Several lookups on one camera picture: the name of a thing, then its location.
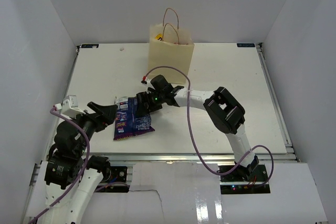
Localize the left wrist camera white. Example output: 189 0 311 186
54 95 84 119

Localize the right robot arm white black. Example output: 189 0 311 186
136 74 259 182

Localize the blue corner label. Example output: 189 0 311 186
80 44 99 49
237 43 255 48

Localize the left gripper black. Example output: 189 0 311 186
70 100 118 154

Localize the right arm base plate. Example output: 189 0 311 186
220 165 271 195

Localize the beige paper bag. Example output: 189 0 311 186
146 7 195 86

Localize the large blue purple snack bag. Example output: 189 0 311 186
113 97 155 141

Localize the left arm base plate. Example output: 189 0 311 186
95 166 130 193

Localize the left blue corner label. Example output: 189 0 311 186
80 44 99 49

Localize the right blue corner label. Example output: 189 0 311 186
237 43 255 48

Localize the yellow snack bar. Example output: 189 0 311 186
155 34 163 41

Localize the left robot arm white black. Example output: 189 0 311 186
30 96 118 223

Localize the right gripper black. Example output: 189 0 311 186
135 90 165 116

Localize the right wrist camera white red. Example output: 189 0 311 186
141 76 152 88

